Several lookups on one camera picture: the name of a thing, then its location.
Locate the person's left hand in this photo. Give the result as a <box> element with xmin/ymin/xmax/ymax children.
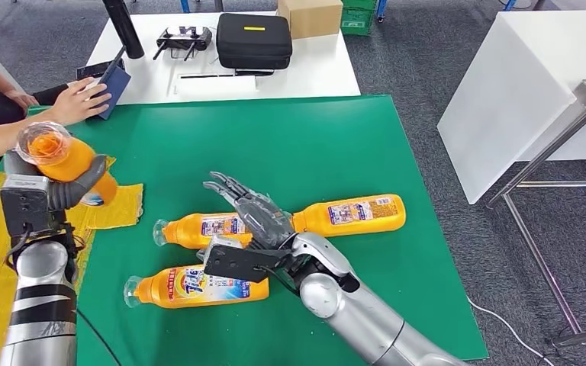
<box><xmin>5</xmin><ymin>89</ymin><xmax>39</xmax><ymax>112</ymax></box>

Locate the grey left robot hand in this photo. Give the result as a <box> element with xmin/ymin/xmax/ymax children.
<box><xmin>2</xmin><ymin>149</ymin><xmax>108</xmax><ymax>211</ymax></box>

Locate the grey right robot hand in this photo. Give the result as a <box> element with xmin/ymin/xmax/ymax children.
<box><xmin>202</xmin><ymin>172</ymin><xmax>297</xmax><ymax>251</ymax></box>

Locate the person's right hand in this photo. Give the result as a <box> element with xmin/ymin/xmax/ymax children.
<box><xmin>47</xmin><ymin>76</ymin><xmax>113</xmax><ymax>127</ymax></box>

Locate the orange detergent bottle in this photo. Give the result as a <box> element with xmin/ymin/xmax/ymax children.
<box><xmin>290</xmin><ymin>194</ymin><xmax>407</xmax><ymax>239</ymax></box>
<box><xmin>152</xmin><ymin>212</ymin><xmax>253</xmax><ymax>251</ymax></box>
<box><xmin>123</xmin><ymin>265</ymin><xmax>270</xmax><ymax>310</ymax></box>
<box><xmin>15</xmin><ymin>120</ymin><xmax>118</xmax><ymax>206</ymax></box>

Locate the black smartphone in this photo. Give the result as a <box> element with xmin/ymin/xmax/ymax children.
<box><xmin>76</xmin><ymin>59</ymin><xmax>126</xmax><ymax>81</ymax></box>

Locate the tablet in blue cover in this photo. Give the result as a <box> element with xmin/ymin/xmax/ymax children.
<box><xmin>86</xmin><ymin>46</ymin><xmax>132</xmax><ymax>121</ymax></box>

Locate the black thermos flask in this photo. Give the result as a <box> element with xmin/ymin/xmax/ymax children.
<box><xmin>101</xmin><ymin>0</ymin><xmax>146</xmax><ymax>60</ymax></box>

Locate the green table mat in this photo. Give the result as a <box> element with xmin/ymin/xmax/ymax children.
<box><xmin>0</xmin><ymin>95</ymin><xmax>490</xmax><ymax>366</ymax></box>

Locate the black remote controller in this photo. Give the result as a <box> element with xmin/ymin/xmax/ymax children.
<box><xmin>152</xmin><ymin>26</ymin><xmax>213</xmax><ymax>63</ymax></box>

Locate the black stylus pen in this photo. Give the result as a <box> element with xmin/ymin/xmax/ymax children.
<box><xmin>180</xmin><ymin>69</ymin><xmax>275</xmax><ymax>80</ymax></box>

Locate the white paper sheet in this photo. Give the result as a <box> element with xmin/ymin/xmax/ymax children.
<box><xmin>174</xmin><ymin>72</ymin><xmax>259</xmax><ymax>101</ymax></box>

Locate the black zip carry case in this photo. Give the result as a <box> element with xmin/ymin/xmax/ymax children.
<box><xmin>216</xmin><ymin>13</ymin><xmax>293</xmax><ymax>71</ymax></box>

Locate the brown cardboard box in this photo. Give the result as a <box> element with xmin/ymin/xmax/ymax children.
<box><xmin>276</xmin><ymin>0</ymin><xmax>343</xmax><ymax>40</ymax></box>

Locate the white side table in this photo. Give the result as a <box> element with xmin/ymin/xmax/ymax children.
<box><xmin>436</xmin><ymin>11</ymin><xmax>586</xmax><ymax>206</ymax></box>

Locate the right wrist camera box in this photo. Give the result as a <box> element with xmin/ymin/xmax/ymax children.
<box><xmin>202</xmin><ymin>236</ymin><xmax>294</xmax><ymax>284</ymax></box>

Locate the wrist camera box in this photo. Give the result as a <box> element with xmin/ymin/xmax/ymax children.
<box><xmin>202</xmin><ymin>236</ymin><xmax>294</xmax><ymax>284</ymax></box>
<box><xmin>0</xmin><ymin>173</ymin><xmax>54</xmax><ymax>239</ymax></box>

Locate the black right camera cable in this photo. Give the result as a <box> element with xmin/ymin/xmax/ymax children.
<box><xmin>259</xmin><ymin>266</ymin><xmax>301</xmax><ymax>299</ymax></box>

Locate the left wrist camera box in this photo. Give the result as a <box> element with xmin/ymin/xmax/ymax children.
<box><xmin>0</xmin><ymin>173</ymin><xmax>54</xmax><ymax>239</ymax></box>

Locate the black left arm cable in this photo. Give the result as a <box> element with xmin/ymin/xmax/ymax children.
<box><xmin>76</xmin><ymin>308</ymin><xmax>122</xmax><ymax>366</ymax></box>

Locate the white floor cable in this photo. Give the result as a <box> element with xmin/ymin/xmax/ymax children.
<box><xmin>467</xmin><ymin>297</ymin><xmax>554</xmax><ymax>366</ymax></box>

